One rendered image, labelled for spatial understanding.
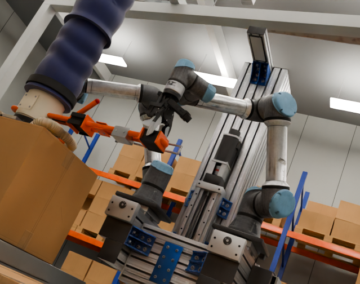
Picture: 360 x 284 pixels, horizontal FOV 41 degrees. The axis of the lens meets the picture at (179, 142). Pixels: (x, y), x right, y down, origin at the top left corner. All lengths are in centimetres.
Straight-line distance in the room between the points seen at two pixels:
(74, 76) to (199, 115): 1001
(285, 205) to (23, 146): 104
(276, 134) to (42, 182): 96
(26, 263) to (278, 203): 98
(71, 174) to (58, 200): 11
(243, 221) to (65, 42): 108
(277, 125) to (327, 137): 922
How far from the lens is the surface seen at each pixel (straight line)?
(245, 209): 210
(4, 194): 170
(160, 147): 171
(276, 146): 204
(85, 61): 214
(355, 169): 1091
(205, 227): 222
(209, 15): 437
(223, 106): 207
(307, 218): 911
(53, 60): 211
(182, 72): 183
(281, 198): 198
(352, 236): 902
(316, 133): 1131
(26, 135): 177
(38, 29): 543
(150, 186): 225
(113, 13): 225
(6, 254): 167
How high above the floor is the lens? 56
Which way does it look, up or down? 21 degrees up
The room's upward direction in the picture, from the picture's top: 25 degrees clockwise
